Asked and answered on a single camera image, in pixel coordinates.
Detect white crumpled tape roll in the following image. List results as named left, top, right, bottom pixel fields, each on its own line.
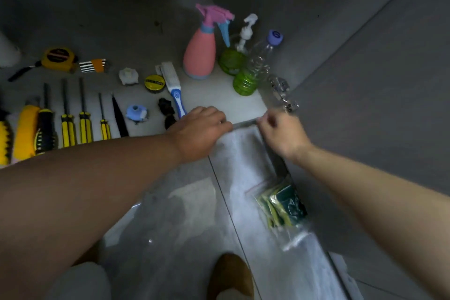
left=118, top=67, right=139, bottom=86

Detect green yellow sponges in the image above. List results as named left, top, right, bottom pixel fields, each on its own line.
left=257, top=184, right=308, bottom=229

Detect person's left forearm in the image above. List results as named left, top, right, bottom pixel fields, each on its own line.
left=0, top=132, right=184, bottom=300

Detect person's right hand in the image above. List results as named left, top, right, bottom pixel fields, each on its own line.
left=256, top=109, right=314, bottom=164

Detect clear plastic bag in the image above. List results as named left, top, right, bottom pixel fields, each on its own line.
left=245, top=176, right=314, bottom=252

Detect green pump bottle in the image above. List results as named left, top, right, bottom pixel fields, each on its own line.
left=218, top=13, right=259, bottom=76

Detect thick black yellow screwdriver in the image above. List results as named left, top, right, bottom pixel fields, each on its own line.
left=34, top=82, right=58, bottom=154

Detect yellow utility knife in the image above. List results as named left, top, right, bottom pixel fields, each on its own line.
left=13, top=97, right=42, bottom=161

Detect pink spray bottle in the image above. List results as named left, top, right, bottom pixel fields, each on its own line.
left=183, top=3, right=235, bottom=80

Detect blue round fitting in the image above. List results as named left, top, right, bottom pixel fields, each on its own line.
left=125, top=105, right=149, bottom=124

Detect person's left hand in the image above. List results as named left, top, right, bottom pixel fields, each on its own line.
left=165, top=106, right=234, bottom=165

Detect hex key set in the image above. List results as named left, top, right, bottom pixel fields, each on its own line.
left=78, top=59, right=108, bottom=74

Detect black plastic part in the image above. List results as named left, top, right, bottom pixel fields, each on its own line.
left=157, top=97, right=177, bottom=130

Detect person's right forearm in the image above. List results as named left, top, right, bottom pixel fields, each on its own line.
left=290, top=143, right=450, bottom=300

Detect long silver metal panel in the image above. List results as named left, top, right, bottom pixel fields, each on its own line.
left=207, top=119, right=352, bottom=300

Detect white trouser leg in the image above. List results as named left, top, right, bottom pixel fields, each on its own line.
left=46, top=263, right=113, bottom=300

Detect yellow black tape roll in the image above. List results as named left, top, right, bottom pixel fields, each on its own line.
left=144, top=74, right=166, bottom=94

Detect black pointed tool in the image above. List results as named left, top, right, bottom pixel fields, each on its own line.
left=111, top=94, right=130, bottom=138

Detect small yellow black screwdriver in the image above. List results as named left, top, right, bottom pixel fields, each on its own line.
left=98, top=92, right=112, bottom=141

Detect brown shoe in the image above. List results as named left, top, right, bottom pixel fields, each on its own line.
left=207, top=253, right=254, bottom=300

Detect white blue brush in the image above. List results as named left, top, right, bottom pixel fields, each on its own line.
left=155, top=61, right=188, bottom=119

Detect yellow black hand tool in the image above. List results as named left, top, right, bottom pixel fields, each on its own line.
left=0, top=108, right=14, bottom=167

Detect yellow tape measure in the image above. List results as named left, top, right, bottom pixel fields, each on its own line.
left=8, top=47, right=79, bottom=82

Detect clear bottle with green liquid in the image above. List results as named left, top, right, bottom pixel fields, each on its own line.
left=233, top=30, right=285, bottom=96

